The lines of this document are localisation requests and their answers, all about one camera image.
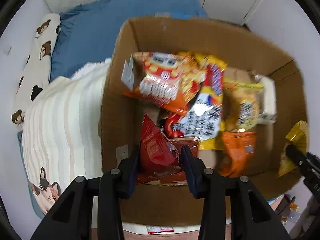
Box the yellow crinkled snack bag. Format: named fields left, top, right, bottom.
left=278, top=121, right=309, bottom=177

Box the small red snack packet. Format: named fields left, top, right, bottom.
left=138, top=114, right=182, bottom=184

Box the yellow red noodle bag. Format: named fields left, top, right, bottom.
left=164, top=52, right=228, bottom=151

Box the orange snack bag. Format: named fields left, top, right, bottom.
left=219, top=132, right=257, bottom=178

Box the white wafer snack pack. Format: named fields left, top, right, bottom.
left=258, top=76, right=277, bottom=125

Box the yellow biscuit bag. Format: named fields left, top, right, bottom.
left=223, top=78, right=264, bottom=132

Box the orange cartoon chips bag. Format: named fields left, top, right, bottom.
left=121, top=52, right=206, bottom=116

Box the dark red snack packet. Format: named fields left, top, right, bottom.
left=148, top=137, right=199, bottom=186

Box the red white snack bar pack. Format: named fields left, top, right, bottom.
left=146, top=226, right=175, bottom=234

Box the cardboard milk box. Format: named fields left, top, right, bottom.
left=100, top=16, right=308, bottom=227

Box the striped cream pink blanket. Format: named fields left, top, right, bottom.
left=22, top=57, right=286, bottom=240

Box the bear print long pillow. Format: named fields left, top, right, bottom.
left=11, top=14, right=61, bottom=125

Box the blue pillow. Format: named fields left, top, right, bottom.
left=50, top=0, right=208, bottom=81

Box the wall socket left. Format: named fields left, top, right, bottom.
left=3, top=45, right=12, bottom=55

